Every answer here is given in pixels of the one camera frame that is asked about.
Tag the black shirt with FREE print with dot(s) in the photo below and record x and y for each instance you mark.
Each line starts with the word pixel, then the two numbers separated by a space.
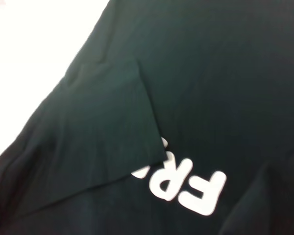
pixel 186 85

